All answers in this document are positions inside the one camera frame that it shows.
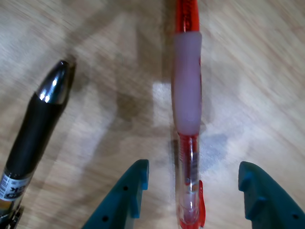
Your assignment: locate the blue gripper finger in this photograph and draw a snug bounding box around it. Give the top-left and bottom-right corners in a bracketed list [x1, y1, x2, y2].
[238, 161, 305, 229]
[82, 159, 150, 229]

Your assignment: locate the black grip retractable pen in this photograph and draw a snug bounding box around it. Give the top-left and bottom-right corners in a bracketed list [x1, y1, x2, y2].
[0, 60, 76, 229]

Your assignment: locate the red retractable pen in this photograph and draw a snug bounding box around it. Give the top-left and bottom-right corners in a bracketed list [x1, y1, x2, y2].
[171, 0, 206, 229]

